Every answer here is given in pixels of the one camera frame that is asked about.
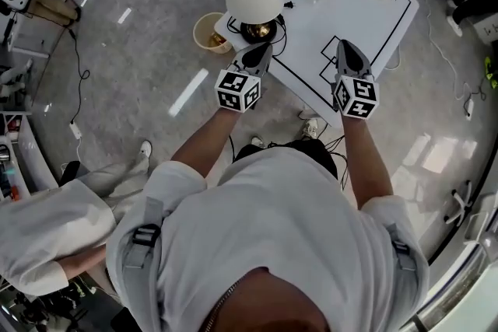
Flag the cream round waste bin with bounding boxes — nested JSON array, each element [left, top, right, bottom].
[[193, 12, 233, 54]]

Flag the red gold drink bottle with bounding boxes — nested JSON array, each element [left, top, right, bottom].
[[208, 31, 229, 51]]

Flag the person's left forearm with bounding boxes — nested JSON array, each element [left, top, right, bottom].
[[170, 107, 240, 178]]

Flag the black floor cable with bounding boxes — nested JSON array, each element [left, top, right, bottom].
[[58, 0, 91, 125]]

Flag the person's black shorts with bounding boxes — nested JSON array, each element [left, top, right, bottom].
[[233, 139, 338, 183]]

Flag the white work table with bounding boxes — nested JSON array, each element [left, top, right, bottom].
[[214, 0, 420, 129]]

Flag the white metal shelving rack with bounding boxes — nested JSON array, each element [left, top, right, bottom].
[[0, 110, 60, 203]]

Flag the white floor cable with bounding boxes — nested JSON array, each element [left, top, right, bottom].
[[60, 138, 85, 172], [423, 0, 474, 102]]

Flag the neon green object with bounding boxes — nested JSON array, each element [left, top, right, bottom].
[[483, 56, 498, 89]]

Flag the person's right forearm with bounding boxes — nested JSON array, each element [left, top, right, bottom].
[[340, 114, 395, 211]]

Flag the grey shoulder strap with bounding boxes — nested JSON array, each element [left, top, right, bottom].
[[122, 196, 164, 269], [383, 223, 419, 271]]

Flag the person's right shoe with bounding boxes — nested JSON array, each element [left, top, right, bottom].
[[301, 118, 320, 140]]

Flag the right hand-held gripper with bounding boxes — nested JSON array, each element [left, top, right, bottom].
[[330, 39, 381, 122]]

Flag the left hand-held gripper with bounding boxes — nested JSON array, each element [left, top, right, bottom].
[[214, 43, 275, 114]]

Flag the white swivel chair base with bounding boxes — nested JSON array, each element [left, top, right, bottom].
[[443, 179, 475, 225]]

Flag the black lamp power cable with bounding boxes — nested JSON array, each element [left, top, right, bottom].
[[226, 0, 297, 60]]

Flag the person's white shirt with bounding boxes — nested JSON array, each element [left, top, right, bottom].
[[105, 146, 431, 332]]

